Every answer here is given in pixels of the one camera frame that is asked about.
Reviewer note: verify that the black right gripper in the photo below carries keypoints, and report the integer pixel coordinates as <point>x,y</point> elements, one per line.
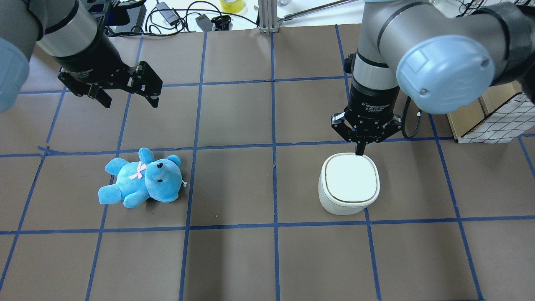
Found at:
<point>371,102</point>

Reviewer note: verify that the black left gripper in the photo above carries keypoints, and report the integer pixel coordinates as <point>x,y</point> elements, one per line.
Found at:
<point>90,56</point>

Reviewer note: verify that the white trash can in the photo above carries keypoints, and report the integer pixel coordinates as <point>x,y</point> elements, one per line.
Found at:
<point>348,183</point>

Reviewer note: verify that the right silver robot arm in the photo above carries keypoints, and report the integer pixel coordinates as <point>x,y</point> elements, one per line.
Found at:
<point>440,63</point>

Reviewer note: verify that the black power brick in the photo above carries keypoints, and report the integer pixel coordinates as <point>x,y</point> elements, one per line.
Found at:
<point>168,14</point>

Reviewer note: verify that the blue teddy bear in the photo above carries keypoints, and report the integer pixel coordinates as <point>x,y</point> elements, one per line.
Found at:
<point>147,178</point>

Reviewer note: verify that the yellow tape roll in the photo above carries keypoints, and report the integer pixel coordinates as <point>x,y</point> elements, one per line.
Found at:
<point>232,6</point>

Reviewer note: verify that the long metal rod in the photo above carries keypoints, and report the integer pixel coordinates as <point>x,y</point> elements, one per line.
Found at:
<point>310,11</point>

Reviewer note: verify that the wooden box with grid cloth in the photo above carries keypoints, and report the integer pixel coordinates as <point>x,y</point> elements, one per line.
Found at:
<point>500,115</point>

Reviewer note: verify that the aluminium frame post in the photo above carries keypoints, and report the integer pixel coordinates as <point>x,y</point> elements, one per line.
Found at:
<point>268,19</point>

